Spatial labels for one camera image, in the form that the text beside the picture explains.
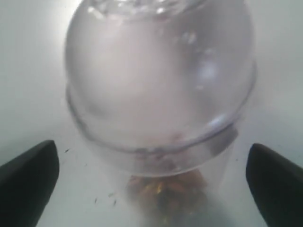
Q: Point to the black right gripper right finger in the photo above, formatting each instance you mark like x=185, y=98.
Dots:
x=276, y=185

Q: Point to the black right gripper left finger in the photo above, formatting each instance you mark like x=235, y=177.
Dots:
x=26, y=185

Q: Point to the brown and yellow food pieces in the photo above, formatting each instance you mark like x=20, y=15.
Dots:
x=169, y=201

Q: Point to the clear dome shaker lid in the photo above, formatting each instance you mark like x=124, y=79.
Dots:
x=156, y=86

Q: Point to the clear plastic shaker tumbler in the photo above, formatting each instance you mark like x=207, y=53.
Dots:
x=210, y=157

